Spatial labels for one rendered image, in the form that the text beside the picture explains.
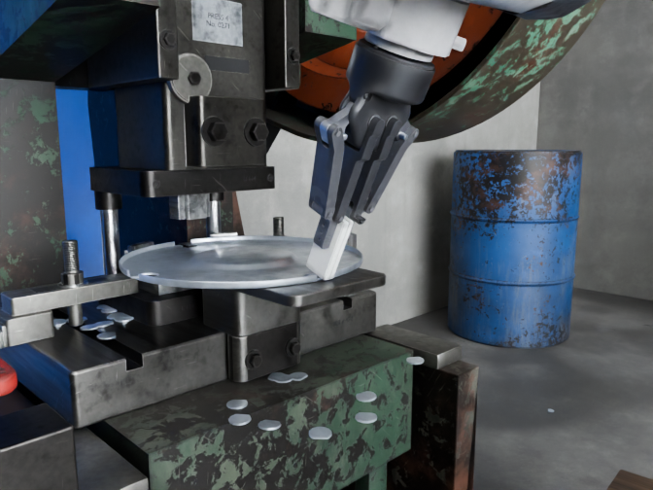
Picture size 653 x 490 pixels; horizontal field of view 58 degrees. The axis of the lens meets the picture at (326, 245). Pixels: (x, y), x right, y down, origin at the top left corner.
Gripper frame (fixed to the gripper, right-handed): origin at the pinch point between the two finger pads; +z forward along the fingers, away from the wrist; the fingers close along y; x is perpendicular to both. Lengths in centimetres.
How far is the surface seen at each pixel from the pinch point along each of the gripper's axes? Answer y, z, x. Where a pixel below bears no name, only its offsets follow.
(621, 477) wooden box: 60, 37, -31
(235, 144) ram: 0.8, -2.5, 18.9
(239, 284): -8.7, 4.7, 2.1
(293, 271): 0.0, 5.6, 3.3
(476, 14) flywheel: 33.3, -24.1, 14.7
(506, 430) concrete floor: 126, 91, 3
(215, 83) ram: 0.2, -7.9, 24.7
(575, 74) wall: 334, -2, 121
